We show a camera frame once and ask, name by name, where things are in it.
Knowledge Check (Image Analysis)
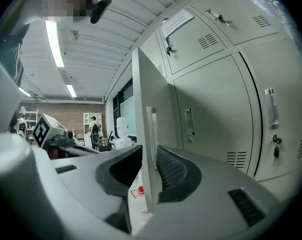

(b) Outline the clear plastic bag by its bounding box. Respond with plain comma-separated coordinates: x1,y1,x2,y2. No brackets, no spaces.
115,116,130,140

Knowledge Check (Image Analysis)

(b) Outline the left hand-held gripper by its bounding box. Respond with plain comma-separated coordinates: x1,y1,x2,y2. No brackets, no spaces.
31,112,102,158

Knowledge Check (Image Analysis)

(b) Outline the white cardboard box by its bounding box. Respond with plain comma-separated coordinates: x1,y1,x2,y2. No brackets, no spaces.
110,137,133,150

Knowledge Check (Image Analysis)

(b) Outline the grey metal locker cabinet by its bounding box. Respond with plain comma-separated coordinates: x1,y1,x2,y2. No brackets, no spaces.
130,0,302,214

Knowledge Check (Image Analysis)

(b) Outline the ceiling strip light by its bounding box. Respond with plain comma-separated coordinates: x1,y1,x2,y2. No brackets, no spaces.
18,86,32,98
65,83,78,99
45,20,66,69

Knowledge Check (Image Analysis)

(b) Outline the grey locker door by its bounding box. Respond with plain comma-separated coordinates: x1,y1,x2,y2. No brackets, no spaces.
131,47,179,214

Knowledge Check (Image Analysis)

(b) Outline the person's head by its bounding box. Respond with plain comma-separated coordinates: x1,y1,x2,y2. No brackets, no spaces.
23,0,99,25

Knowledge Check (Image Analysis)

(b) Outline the black chair metal frame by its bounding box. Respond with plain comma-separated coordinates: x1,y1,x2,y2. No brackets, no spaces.
91,131,116,152

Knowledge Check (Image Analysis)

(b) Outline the black head-worn camera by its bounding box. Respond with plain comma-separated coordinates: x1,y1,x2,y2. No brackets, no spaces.
90,0,113,25

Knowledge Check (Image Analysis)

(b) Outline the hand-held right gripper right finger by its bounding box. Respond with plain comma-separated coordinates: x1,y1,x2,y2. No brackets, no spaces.
135,144,287,240

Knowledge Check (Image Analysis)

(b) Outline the white paper notice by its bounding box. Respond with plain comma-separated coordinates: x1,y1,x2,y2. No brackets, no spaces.
160,8,194,39

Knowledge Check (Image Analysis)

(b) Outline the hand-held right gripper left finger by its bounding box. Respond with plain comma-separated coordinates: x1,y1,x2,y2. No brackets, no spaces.
0,144,143,236

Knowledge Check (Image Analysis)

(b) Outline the white shelf unit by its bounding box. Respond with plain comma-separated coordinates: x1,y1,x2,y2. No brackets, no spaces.
82,112,103,135
19,108,39,135

